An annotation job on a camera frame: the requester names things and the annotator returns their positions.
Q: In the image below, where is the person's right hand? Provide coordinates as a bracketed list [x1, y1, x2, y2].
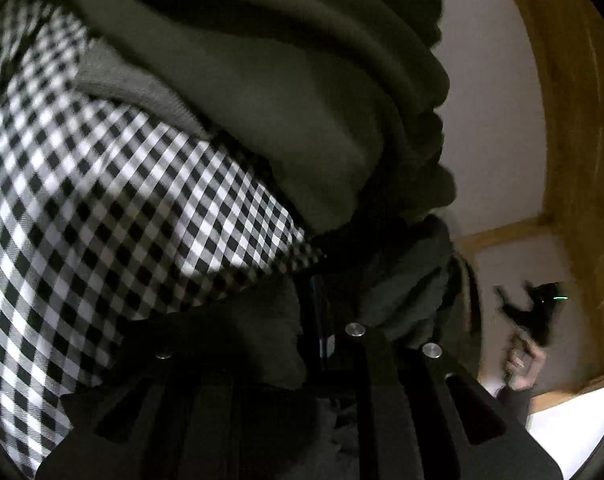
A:
[503, 332, 547, 391]

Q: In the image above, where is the olive green hoodie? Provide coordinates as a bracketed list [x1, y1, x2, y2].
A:
[71, 0, 456, 233]

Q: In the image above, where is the black white checkered bedsheet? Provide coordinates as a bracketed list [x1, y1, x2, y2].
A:
[0, 0, 315, 478]

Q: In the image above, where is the black large jacket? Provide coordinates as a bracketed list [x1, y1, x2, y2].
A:
[225, 214, 482, 390]

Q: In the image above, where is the wooden bunk bed frame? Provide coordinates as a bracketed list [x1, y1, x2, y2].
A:
[458, 0, 604, 412]

